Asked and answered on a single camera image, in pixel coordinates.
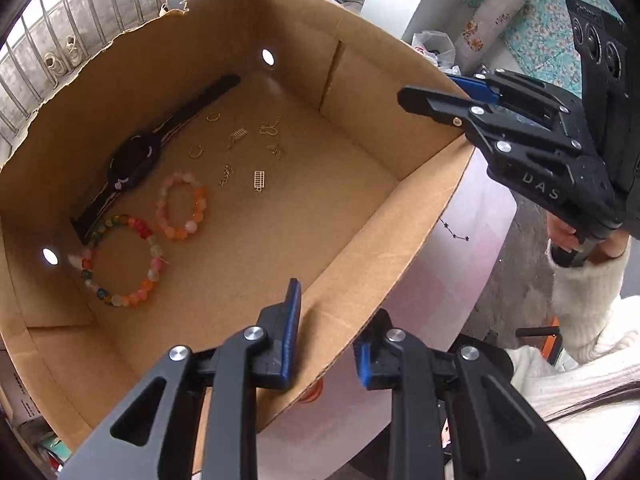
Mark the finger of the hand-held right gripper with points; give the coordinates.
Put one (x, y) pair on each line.
(450, 110)
(480, 87)

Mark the group of small gold charms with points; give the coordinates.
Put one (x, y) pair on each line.
(259, 180)

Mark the metal balcony railing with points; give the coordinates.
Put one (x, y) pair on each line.
(100, 10)

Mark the large cardboard box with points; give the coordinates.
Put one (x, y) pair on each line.
(250, 240)

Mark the white floral pillow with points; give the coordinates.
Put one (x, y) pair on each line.
(492, 15)

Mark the teal floral quilt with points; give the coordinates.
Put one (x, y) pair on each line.
(545, 35)

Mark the black wristwatch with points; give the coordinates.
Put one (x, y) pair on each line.
(132, 162)

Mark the black metal stool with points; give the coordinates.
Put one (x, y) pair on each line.
(542, 340)

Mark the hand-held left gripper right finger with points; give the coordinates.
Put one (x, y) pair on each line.
(364, 365)

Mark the crumpled white plastic bags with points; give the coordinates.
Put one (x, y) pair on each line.
(432, 47)

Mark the person's right hand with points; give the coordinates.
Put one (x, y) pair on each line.
(560, 232)

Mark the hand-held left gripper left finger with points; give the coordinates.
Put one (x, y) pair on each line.
(290, 330)

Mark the person's right forearm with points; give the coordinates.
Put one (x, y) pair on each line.
(590, 300)

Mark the person's torso in white sweater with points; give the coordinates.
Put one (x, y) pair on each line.
(575, 385)

